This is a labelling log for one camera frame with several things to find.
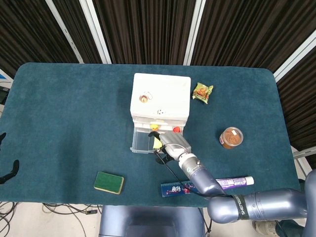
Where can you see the white shoe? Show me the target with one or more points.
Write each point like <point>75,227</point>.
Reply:
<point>265,227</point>

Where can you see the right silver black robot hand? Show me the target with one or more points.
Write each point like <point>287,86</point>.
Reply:
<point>175,144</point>

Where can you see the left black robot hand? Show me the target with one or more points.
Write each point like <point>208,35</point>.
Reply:
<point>14,166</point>

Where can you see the teal table cloth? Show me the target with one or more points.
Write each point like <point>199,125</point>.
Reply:
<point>61,123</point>

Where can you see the white plastic drawer cabinet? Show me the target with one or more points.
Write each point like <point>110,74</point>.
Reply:
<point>168,93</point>

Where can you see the purple white toothpaste tube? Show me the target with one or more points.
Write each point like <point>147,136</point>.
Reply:
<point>239,182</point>

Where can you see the white partition post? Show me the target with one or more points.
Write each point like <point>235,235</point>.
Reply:
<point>95,32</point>
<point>195,29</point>
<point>64,32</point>
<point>296,55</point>

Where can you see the green and yellow sponge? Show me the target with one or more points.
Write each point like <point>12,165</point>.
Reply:
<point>108,182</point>

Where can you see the small yellow packet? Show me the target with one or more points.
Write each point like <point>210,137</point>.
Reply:
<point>156,143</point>

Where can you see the grey metal frame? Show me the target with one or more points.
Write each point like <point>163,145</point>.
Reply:
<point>303,153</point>

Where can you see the green snack packet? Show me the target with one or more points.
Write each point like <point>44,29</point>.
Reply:
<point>202,92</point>

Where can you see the dark brown pleated curtain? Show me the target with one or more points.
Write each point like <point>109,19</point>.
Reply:
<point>148,24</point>

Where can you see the clear drawer with dice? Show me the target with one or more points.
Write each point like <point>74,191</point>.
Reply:
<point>143,119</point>

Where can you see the small red cone toy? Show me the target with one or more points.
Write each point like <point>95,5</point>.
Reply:
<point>176,130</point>

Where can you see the teal trouser leg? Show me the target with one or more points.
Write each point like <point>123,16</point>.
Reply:
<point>288,228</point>

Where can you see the dark blue printed box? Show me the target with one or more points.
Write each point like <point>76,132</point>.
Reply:
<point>172,190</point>

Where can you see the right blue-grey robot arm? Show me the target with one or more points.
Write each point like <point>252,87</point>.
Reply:
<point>202,177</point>

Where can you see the blue and white sign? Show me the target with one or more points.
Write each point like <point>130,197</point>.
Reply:
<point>3,76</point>

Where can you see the black power adapter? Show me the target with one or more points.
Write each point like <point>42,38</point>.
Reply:
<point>91,211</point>

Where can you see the small white black figurine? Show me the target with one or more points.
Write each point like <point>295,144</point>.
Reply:
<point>161,111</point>

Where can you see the clear jar of rubber bands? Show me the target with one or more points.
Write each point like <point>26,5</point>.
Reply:
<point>231,138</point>

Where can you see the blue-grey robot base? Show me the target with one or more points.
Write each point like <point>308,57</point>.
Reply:
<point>148,222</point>

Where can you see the yellow duck toy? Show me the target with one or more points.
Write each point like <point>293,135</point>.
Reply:
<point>154,127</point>

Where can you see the clear drawer with duck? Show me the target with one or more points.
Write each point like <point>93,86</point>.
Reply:
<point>142,140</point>

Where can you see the black device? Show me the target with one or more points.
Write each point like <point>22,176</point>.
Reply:
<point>3,95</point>

